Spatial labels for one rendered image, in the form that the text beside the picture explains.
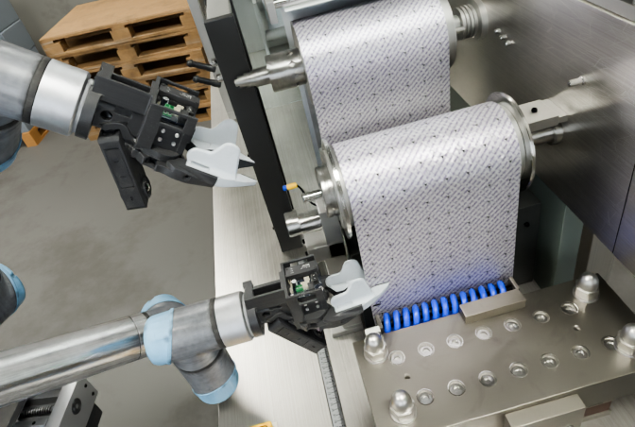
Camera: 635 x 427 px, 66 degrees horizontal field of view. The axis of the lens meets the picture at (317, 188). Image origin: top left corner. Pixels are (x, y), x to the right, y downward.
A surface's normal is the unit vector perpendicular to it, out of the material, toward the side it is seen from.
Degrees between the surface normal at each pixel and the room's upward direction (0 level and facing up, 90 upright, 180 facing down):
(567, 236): 90
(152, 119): 91
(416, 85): 92
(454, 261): 90
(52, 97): 69
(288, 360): 0
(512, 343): 0
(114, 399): 0
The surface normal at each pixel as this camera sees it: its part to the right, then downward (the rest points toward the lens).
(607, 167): -0.96, 0.26
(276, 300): 0.18, 0.58
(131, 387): -0.19, -0.77
